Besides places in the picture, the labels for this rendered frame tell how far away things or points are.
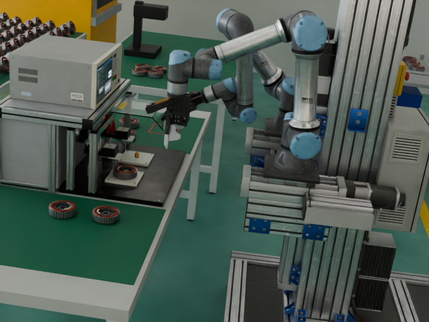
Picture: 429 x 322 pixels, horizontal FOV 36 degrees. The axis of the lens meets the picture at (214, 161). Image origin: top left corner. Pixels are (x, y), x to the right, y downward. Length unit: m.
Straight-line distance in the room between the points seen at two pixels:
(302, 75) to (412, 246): 2.40
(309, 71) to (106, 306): 1.09
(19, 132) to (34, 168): 0.17
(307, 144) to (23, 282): 1.13
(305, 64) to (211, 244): 2.01
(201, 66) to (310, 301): 1.33
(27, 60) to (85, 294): 1.14
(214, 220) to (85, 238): 1.95
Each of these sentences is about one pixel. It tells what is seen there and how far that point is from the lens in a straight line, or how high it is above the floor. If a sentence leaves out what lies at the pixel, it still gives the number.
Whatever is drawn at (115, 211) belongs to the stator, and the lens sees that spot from 2.79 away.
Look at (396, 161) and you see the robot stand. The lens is 2.87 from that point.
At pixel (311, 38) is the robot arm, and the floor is 1.61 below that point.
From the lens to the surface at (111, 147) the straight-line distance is 3.07.
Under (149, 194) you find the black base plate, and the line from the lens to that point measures 2.98.
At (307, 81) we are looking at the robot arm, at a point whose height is 1.45.
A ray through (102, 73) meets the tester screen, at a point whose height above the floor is 1.26.
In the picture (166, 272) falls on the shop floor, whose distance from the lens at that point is 3.88.
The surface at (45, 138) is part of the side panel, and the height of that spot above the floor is 1.00.
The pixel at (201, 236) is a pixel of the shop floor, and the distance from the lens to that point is 4.27.
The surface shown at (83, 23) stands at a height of 0.73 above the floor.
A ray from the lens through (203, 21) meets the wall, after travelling 8.30.
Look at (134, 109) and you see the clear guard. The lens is 3.15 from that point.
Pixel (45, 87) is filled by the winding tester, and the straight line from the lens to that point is 3.01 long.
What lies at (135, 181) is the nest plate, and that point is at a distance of 3.07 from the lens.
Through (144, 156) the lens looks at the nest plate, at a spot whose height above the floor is 0.78.
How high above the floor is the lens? 2.06
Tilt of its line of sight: 22 degrees down
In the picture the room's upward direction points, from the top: 6 degrees clockwise
